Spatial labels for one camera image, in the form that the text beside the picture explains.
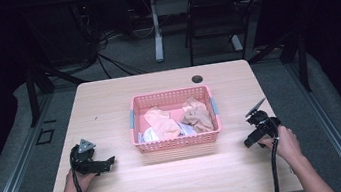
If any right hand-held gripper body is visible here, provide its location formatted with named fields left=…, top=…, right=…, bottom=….
left=242, top=95, right=283, bottom=144

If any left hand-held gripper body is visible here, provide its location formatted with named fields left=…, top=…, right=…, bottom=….
left=67, top=136, right=111, bottom=178

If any light blue sock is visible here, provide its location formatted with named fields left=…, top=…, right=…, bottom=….
left=135, top=119, right=198, bottom=145

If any tan sock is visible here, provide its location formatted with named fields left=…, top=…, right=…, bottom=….
left=177, top=94, right=216, bottom=137

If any peach sock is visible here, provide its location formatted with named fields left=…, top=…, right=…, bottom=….
left=142, top=102, right=184, bottom=144

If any pink plastic basket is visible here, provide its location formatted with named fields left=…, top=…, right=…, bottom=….
left=124, top=82, right=225, bottom=156

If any person's left hand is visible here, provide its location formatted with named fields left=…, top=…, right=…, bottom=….
left=63, top=164, right=103, bottom=192

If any person's right hand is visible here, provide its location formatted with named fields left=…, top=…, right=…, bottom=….
left=256, top=122, right=305, bottom=172

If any black metal stand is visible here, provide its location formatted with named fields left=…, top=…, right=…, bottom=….
left=244, top=28, right=314, bottom=101
left=20, top=59, right=93, bottom=129

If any black folding chair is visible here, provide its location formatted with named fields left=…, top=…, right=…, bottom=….
left=177, top=0, right=271, bottom=68

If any white desk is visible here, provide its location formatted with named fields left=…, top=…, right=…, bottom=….
left=127, top=0, right=283, bottom=66

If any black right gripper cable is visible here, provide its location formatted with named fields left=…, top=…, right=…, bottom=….
left=265, top=135, right=288, bottom=192

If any black cable grommet hole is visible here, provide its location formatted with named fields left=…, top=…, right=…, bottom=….
left=190, top=73, right=205, bottom=85

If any bundle of floor cables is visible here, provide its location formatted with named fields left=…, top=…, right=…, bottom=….
left=70, top=0, right=161, bottom=84

